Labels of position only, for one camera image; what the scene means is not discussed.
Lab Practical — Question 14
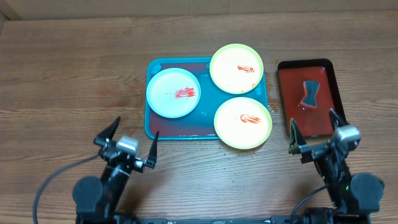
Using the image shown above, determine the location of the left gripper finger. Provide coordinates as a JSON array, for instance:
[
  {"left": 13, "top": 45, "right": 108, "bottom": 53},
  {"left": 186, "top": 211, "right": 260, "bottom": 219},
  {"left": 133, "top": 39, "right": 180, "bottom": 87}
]
[
  {"left": 96, "top": 116, "right": 121, "bottom": 140},
  {"left": 146, "top": 131, "right": 159, "bottom": 169}
]

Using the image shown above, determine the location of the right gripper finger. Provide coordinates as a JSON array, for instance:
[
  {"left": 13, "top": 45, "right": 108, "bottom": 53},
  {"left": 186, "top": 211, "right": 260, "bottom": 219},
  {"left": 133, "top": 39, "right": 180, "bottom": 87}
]
[
  {"left": 289, "top": 118, "right": 307, "bottom": 154},
  {"left": 329, "top": 108, "right": 348, "bottom": 129}
]

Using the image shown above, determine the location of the red and black sponge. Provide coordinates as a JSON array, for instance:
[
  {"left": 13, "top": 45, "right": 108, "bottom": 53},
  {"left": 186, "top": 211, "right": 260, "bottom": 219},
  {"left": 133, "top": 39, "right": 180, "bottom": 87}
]
[{"left": 300, "top": 80, "right": 320, "bottom": 109}]

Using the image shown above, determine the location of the light blue plate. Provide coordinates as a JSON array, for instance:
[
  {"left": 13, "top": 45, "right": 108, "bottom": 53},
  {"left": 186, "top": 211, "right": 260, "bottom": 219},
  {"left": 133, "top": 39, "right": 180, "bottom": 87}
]
[{"left": 146, "top": 68, "right": 201, "bottom": 118}]

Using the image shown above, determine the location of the green plate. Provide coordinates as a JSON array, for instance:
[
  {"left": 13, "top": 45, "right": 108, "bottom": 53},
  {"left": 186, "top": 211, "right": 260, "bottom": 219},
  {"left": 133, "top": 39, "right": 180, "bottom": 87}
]
[
  {"left": 214, "top": 97, "right": 272, "bottom": 149},
  {"left": 209, "top": 44, "right": 264, "bottom": 94}
]

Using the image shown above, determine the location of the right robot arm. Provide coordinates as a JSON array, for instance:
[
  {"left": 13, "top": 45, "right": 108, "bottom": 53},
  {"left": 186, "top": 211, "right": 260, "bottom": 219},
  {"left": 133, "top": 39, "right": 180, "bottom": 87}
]
[{"left": 289, "top": 109, "right": 385, "bottom": 223}]

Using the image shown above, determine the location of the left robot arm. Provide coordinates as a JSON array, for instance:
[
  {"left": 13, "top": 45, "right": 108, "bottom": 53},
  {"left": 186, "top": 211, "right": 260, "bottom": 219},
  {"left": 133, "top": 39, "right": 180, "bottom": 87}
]
[{"left": 72, "top": 118, "right": 159, "bottom": 224}]

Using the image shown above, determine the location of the black tray with red liquid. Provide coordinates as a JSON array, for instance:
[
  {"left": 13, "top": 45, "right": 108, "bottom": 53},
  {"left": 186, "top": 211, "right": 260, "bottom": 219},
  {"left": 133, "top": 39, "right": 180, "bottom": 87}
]
[{"left": 277, "top": 58, "right": 345, "bottom": 137}]

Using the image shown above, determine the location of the teal plastic tray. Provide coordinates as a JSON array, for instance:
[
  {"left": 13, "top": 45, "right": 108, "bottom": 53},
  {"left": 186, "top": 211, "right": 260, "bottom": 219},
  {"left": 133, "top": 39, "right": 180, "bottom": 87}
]
[{"left": 144, "top": 56, "right": 269, "bottom": 141}]

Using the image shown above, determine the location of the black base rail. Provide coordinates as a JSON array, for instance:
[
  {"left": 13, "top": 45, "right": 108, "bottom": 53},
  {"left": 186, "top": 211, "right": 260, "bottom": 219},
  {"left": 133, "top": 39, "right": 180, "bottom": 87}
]
[{"left": 139, "top": 215, "right": 290, "bottom": 224}]

